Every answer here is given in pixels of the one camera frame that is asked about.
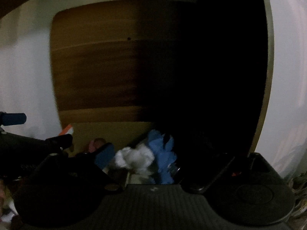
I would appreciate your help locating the blue disposable glove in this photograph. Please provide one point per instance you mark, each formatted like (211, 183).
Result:
(158, 146)

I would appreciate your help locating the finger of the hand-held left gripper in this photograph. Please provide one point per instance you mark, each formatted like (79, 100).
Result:
(60, 140)
(14, 119)

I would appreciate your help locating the large crumpled white tissue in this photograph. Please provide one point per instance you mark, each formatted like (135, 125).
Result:
(134, 158)

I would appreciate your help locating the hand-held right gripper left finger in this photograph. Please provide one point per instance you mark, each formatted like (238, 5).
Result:
(104, 157)

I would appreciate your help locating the clear plastic wrapper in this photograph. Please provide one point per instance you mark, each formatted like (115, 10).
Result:
(176, 169)

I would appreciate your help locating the white paper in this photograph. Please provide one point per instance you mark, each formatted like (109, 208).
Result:
(7, 216)

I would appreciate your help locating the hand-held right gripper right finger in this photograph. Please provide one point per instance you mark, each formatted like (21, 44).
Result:
(211, 175)

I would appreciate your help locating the orange cardboard box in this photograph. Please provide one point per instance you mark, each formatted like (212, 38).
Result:
(108, 130)

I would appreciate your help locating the wooden desktop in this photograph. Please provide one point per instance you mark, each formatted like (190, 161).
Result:
(96, 64)

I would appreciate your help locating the pink cloth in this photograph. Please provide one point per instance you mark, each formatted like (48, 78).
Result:
(96, 145)

